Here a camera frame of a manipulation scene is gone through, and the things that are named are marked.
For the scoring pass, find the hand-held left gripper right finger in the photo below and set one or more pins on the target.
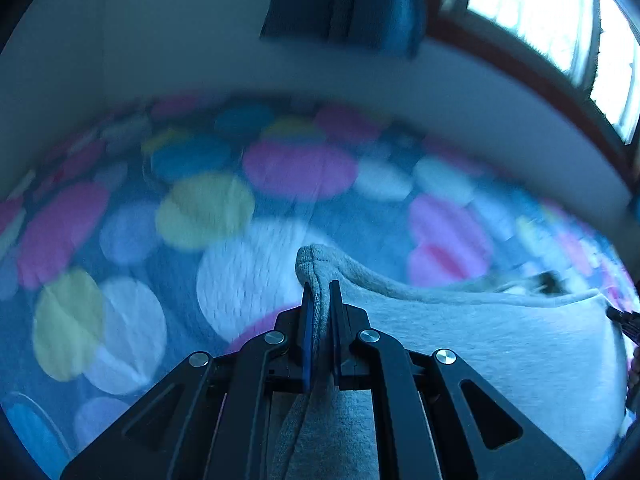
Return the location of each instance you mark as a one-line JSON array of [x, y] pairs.
[[336, 340]]

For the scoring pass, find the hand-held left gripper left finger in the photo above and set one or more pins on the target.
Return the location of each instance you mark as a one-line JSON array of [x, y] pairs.
[[306, 340]]

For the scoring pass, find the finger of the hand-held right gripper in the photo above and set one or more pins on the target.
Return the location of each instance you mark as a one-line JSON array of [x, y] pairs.
[[622, 321]]

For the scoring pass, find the grey sweatshirt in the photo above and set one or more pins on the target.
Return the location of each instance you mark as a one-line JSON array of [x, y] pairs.
[[450, 340]]

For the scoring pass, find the colourful dotted bed sheet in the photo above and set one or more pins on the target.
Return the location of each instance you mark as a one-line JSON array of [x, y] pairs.
[[190, 240]]

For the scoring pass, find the wooden framed window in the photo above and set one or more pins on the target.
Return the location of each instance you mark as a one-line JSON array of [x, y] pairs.
[[545, 35]]

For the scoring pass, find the blue curtain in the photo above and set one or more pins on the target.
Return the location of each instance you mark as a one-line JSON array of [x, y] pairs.
[[345, 5]]

